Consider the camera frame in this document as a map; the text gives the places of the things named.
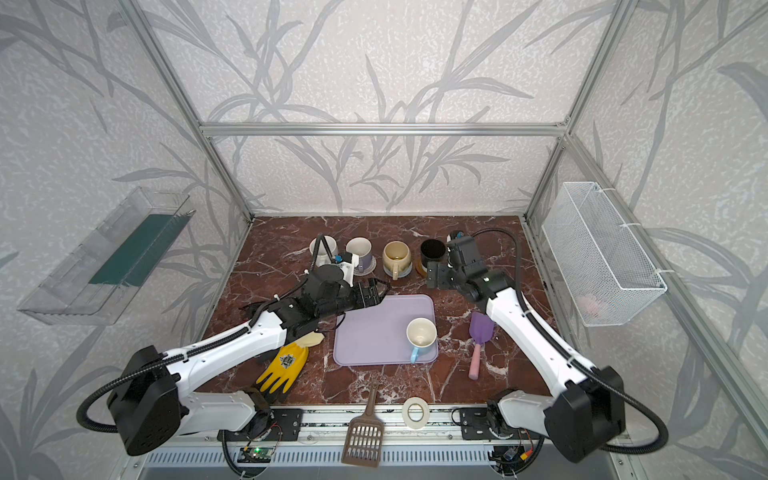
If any lilac mug white inside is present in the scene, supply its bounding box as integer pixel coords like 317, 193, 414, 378
346, 237, 374, 259

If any yellow work glove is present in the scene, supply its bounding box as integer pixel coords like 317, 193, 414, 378
256, 332, 325, 394

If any green circuit board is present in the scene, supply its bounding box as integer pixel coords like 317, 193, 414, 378
237, 447, 275, 464

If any beige ceramic mug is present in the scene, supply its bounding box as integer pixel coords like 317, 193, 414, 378
382, 241, 413, 267

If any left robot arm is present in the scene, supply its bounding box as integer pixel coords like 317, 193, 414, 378
76, 253, 391, 456

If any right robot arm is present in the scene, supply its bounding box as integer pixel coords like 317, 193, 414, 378
427, 230, 669, 463

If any light blue mug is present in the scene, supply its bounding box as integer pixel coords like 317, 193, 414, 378
406, 318, 437, 363

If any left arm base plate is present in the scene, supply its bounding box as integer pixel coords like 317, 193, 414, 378
239, 408, 304, 441

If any pink object in basket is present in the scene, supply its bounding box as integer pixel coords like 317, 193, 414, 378
576, 294, 606, 318

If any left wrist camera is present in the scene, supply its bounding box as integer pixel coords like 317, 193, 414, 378
334, 252, 359, 286

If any white wire mesh basket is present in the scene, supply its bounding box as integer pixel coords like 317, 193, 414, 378
543, 182, 667, 327

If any grey-blue woven coaster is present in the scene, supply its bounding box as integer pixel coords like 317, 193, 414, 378
383, 264, 413, 280

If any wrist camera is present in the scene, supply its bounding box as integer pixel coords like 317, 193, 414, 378
447, 230, 483, 270
334, 252, 359, 286

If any purple scoop pink handle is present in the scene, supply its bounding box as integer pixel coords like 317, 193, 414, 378
468, 312, 495, 381

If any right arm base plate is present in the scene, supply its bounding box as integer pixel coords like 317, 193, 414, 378
451, 407, 540, 443

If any brown wooden coaster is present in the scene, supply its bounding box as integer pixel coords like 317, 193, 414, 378
415, 263, 428, 278

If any brown slotted spatula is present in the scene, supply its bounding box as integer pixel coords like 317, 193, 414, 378
341, 386, 385, 468

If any clear plastic wall bin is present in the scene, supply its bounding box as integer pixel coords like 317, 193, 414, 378
18, 187, 196, 326

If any black mug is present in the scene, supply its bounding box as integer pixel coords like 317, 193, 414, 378
420, 238, 447, 271

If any white speckled mug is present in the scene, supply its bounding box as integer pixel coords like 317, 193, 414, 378
309, 235, 338, 266

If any white tape roll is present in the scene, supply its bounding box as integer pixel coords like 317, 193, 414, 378
401, 397, 430, 430

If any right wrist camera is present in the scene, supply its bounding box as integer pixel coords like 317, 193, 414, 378
447, 230, 483, 270

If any lilac plastic tray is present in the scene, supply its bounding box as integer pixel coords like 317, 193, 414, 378
333, 294, 439, 367

